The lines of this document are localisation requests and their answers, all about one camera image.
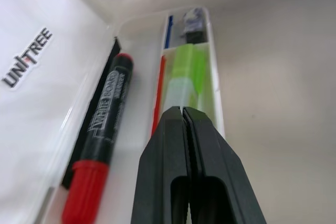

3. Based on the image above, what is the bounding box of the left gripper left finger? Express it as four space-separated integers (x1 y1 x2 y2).
132 105 191 224

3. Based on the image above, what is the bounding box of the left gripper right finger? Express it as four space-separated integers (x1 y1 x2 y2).
183 106 269 224

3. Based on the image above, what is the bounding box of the red black whiteboard marker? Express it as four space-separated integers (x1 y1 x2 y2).
62 52 135 224

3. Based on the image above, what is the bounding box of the green and white pen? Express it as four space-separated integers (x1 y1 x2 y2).
161 45 219 128

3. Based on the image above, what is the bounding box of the small dark eraser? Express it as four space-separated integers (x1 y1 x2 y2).
179 7 207 45

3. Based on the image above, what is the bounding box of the white plastic pencil case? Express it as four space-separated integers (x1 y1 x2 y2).
0 0 228 224

